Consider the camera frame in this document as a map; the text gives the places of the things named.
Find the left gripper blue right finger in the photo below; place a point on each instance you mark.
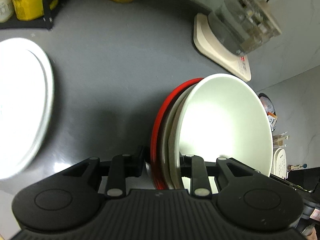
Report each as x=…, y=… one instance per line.
x=191, y=165

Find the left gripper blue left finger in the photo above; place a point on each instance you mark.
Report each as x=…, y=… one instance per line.
x=128, y=165

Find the red and black bowl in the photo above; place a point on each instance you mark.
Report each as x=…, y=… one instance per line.
x=159, y=159

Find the white plate Bakery print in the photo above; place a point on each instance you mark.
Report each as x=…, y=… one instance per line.
x=27, y=96

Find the white air fryer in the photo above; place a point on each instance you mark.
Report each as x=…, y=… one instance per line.
x=279, y=164

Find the brown pot with packets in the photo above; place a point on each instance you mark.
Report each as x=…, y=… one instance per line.
x=269, y=109

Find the cream kettle base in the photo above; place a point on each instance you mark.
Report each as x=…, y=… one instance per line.
x=208, y=45

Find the glass electric kettle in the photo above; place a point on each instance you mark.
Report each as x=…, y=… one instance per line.
x=242, y=26

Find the white cap seasoning jar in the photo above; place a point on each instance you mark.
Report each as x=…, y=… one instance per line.
x=6, y=10

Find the black wire shelf rack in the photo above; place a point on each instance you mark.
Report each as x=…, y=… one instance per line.
x=45, y=21

